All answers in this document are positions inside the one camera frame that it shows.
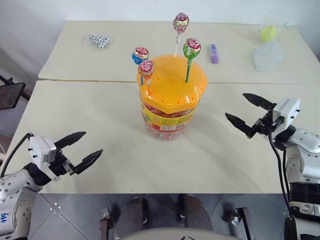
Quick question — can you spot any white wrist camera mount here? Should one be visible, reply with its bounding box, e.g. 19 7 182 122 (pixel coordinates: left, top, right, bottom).
28 136 61 182
272 97 301 134

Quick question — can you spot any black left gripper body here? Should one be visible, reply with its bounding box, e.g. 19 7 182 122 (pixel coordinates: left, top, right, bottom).
49 149 77 177

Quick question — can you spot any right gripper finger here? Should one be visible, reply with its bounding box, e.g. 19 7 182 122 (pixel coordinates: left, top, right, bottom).
224 112 255 139
242 92 278 111

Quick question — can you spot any rusty metal table leg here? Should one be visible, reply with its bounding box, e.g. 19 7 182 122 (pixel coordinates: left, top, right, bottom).
99 205 114 240
230 206 258 240

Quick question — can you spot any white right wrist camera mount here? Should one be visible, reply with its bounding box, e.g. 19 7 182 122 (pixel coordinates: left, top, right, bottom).
272 97 301 134

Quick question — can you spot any lollipop jar with orange lid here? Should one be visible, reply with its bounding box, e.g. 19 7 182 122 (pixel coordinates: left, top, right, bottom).
136 53 209 142

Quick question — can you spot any green lollipop green stick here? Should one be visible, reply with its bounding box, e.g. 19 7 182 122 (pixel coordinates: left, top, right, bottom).
181 37 203 84

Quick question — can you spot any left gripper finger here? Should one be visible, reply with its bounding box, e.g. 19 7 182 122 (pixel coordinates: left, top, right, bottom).
73 149 104 176
53 131 87 151

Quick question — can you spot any purple eraser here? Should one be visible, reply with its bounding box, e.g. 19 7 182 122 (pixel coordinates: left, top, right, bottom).
209 43 221 65

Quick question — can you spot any clear plastic container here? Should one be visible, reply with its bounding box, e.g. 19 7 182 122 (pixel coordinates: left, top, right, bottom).
251 40 284 74

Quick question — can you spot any pack of soccer-pattern balls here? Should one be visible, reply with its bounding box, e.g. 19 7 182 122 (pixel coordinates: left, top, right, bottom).
87 32 112 50

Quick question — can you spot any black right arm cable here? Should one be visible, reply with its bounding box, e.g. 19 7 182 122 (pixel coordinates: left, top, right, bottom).
267 131 295 226

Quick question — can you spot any blue wrapped lollipop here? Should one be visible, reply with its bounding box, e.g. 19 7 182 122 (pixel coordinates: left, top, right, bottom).
131 46 150 87

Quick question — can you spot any yellow tennis ball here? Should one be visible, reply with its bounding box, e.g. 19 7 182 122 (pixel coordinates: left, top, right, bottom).
259 24 278 43

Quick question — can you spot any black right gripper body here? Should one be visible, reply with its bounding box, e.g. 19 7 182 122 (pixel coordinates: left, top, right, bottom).
249 108 284 139

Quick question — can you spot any orange wrapped lollipop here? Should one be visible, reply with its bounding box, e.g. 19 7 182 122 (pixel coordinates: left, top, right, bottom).
137 59 156 97

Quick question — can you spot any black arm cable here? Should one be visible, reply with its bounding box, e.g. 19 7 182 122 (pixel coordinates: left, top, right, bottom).
267 131 295 226
0 132 35 177

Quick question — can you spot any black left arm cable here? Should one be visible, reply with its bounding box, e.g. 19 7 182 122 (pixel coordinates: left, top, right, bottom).
0 132 35 177

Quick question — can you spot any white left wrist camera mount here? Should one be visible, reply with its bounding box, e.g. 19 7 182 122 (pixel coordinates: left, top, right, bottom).
28 136 61 182

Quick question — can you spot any pink lollipop white stick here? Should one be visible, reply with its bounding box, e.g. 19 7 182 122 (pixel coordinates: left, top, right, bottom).
171 11 191 58

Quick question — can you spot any black screen on stand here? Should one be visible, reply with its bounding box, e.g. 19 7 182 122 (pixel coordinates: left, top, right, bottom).
0 74 29 111

